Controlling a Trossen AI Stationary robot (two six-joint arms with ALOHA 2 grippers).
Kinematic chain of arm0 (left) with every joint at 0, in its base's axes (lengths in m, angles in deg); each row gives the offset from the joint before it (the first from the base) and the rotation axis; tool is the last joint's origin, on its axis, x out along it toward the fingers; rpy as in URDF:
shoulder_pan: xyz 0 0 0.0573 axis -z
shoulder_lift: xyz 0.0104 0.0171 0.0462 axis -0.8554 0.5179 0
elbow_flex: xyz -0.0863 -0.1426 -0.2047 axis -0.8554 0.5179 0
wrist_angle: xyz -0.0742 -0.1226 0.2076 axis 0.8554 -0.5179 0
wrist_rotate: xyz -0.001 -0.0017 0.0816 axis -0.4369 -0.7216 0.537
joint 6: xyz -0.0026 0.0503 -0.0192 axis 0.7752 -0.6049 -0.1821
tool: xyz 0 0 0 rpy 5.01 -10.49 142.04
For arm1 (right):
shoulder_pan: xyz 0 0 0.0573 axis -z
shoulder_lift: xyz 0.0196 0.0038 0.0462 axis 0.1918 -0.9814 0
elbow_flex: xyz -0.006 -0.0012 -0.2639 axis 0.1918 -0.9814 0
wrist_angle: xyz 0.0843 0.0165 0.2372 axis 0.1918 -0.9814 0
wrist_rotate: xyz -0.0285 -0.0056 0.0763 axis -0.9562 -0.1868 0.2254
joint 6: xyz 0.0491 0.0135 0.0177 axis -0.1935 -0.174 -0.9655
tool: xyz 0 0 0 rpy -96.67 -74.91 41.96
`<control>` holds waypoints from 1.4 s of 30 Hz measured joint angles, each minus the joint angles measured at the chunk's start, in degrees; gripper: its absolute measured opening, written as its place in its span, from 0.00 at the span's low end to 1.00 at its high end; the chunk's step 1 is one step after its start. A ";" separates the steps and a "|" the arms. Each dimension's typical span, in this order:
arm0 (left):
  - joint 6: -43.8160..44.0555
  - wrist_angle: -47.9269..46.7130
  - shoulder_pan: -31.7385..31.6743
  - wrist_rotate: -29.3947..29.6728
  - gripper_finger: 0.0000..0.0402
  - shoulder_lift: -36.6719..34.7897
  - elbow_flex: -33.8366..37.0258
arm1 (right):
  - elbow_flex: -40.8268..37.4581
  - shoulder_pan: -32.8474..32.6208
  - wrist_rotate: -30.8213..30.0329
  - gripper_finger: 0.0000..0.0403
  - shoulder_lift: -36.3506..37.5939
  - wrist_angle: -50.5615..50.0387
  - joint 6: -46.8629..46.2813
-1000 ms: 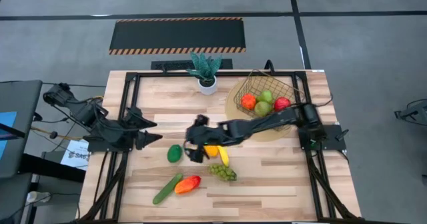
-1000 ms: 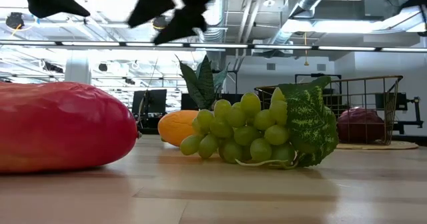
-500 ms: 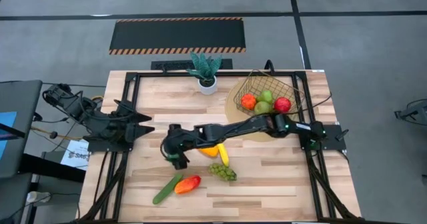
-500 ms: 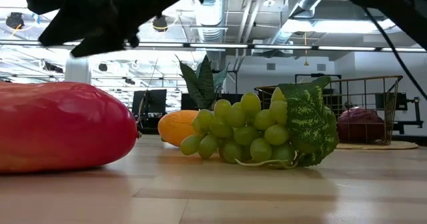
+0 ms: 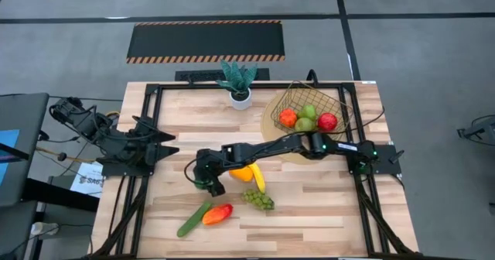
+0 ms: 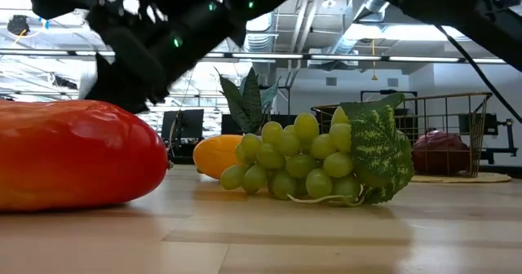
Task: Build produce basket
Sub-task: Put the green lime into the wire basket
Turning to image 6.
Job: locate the round wooden board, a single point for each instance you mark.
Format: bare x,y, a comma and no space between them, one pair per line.
489,178

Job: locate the yellow orange mango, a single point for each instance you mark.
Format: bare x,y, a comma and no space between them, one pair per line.
214,153

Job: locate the red orange mango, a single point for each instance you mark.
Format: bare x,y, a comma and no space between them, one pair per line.
73,156

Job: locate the black equipment stand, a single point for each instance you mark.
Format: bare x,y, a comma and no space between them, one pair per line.
491,131

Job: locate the green grape bunch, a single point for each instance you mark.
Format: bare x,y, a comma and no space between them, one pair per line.
310,160

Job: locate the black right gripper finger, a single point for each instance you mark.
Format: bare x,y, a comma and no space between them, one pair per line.
126,78

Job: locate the black ceiling device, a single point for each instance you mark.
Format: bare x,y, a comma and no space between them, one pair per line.
18,24

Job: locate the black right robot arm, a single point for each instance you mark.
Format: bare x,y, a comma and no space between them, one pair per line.
469,5

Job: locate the black computer monitor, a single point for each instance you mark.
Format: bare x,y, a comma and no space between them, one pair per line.
229,125
187,125

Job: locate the green artificial plant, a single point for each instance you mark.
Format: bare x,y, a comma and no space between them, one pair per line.
249,102

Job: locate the long ceiling light strip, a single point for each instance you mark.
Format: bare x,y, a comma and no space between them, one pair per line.
267,56
424,58
346,57

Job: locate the silver ventilation duct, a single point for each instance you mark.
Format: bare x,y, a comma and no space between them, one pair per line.
363,17

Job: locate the dark red fruit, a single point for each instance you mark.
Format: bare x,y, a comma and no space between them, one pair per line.
440,153

